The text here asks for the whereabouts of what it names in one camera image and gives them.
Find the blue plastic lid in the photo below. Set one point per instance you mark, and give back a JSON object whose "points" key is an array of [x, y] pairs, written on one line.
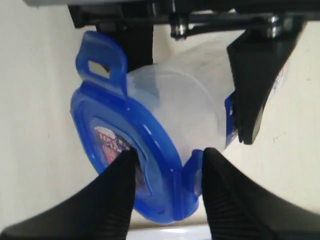
{"points": [[109, 122]]}

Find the clear plastic tall container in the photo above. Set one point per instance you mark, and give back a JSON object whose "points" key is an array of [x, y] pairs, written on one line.
{"points": [[186, 92]]}

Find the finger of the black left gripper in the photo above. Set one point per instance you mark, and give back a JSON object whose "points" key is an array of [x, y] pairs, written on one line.
{"points": [[256, 62], [136, 42]]}

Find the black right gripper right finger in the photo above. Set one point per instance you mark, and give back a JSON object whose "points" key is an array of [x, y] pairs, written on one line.
{"points": [[237, 208]]}

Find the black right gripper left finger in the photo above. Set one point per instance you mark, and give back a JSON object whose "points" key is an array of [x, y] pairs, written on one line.
{"points": [[100, 211]]}

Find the white rectangular tray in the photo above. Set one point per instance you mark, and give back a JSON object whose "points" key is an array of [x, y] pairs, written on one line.
{"points": [[184, 232]]}

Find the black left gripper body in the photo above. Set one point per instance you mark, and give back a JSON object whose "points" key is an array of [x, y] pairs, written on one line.
{"points": [[257, 20]]}

